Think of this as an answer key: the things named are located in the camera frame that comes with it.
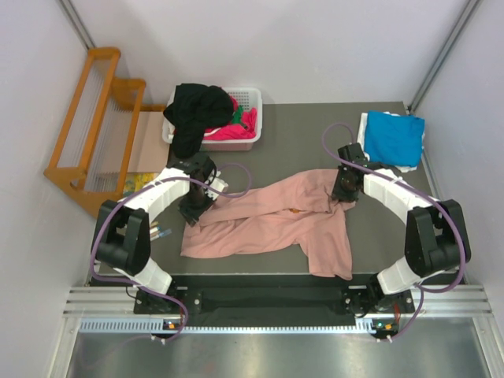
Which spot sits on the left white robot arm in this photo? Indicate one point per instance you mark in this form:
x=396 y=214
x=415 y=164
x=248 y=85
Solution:
x=121 y=247

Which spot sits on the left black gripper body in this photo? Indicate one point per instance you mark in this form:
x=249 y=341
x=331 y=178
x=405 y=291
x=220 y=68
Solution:
x=189 y=209

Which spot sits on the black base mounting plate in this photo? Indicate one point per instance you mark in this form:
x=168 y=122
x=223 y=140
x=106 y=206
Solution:
x=272 y=300

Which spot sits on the orange wooden rack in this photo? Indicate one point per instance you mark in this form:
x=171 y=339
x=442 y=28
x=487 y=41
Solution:
x=109 y=133

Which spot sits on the magenta t shirt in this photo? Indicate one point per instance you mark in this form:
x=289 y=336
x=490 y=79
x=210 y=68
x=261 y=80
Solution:
x=235 y=131

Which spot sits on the white folded t shirt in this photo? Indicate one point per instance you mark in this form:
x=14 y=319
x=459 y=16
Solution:
x=362 y=130

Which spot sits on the bundle of marker pens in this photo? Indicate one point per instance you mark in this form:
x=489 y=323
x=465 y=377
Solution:
x=156 y=232

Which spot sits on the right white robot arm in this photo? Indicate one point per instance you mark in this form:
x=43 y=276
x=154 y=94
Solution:
x=436 y=238

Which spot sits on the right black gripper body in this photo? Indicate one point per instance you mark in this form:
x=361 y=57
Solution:
x=341 y=189

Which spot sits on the black t shirt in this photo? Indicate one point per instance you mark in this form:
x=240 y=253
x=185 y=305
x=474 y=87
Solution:
x=195 y=108

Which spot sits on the blue folded t shirt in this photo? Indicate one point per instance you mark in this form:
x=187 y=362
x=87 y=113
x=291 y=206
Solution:
x=393 y=138

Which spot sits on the green t shirt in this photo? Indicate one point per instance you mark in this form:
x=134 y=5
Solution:
x=237 y=116

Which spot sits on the white plastic laundry basket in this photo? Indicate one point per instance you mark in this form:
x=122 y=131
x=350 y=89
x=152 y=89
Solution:
x=248 y=98

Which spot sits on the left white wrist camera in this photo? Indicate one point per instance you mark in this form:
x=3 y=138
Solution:
x=217 y=187

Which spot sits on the pink t shirt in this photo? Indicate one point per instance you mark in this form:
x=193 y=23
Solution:
x=298 y=210

